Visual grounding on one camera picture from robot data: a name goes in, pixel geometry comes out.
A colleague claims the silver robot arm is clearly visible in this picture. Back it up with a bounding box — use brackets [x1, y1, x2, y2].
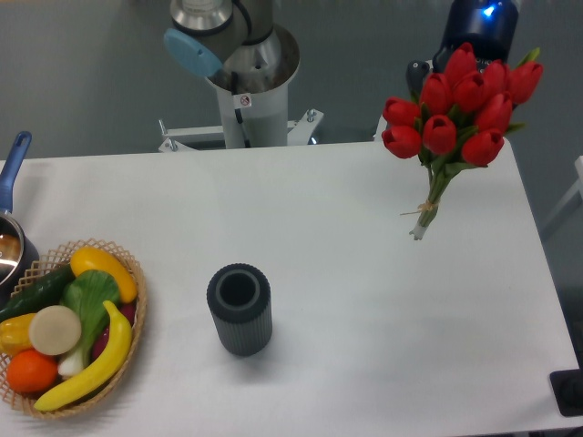
[164, 1, 521, 95]

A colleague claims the black device at table edge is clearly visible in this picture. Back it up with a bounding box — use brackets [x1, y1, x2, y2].
[549, 369, 583, 417]

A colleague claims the yellow banana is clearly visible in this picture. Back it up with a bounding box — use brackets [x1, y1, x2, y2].
[34, 300, 132, 412]

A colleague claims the woven wicker basket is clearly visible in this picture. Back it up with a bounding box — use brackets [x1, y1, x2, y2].
[1, 239, 148, 420]

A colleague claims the green cucumber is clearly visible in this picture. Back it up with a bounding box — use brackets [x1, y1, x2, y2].
[1, 264, 75, 321]

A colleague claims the yellow squash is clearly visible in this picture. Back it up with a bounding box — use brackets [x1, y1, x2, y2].
[70, 246, 138, 303]

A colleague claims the red purple vegetable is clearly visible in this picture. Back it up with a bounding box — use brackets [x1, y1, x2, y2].
[91, 302, 136, 361]

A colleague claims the beige round disc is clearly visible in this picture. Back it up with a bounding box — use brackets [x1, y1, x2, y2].
[28, 305, 81, 356]

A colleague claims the dark grey ribbed vase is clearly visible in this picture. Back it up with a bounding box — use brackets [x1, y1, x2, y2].
[206, 263, 272, 357]

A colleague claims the blue handled saucepan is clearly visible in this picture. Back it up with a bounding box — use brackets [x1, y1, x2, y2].
[1, 131, 39, 306]

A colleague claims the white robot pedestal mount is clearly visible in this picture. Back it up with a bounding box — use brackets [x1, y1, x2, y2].
[159, 82, 324, 153]

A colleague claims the yellow bell pepper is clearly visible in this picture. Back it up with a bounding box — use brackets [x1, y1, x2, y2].
[0, 313, 36, 356]

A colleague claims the orange fruit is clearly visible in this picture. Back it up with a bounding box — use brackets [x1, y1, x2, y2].
[6, 349, 57, 393]

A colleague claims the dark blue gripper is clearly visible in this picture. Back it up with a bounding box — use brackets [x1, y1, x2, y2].
[405, 0, 519, 95]

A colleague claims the green bok choy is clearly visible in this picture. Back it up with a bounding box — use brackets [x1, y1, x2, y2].
[58, 269, 120, 379]

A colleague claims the white frame at right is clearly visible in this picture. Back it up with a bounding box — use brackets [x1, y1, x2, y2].
[539, 156, 582, 241]

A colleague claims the red tulip bouquet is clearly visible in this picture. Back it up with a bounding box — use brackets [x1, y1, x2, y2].
[382, 42, 544, 240]

